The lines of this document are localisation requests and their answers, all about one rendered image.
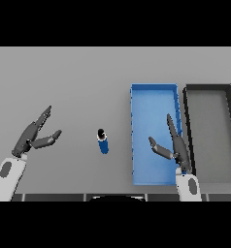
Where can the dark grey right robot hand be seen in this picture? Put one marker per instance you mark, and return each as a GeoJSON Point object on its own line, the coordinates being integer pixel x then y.
{"type": "Point", "coordinates": [179, 147]}

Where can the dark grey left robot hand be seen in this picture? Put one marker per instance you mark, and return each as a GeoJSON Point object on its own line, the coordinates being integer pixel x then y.
{"type": "Point", "coordinates": [29, 134]}

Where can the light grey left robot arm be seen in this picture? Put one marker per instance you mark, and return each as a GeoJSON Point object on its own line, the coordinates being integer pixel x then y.
{"type": "Point", "coordinates": [8, 176]}

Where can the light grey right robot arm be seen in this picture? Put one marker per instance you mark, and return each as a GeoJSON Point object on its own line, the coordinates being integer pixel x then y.
{"type": "Point", "coordinates": [188, 187]}

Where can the blue bin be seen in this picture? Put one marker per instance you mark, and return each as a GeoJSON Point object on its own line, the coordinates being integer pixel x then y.
{"type": "Point", "coordinates": [153, 135]}

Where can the dark grey bin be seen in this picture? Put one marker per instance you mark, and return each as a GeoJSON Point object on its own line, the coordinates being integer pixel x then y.
{"type": "Point", "coordinates": [213, 135]}

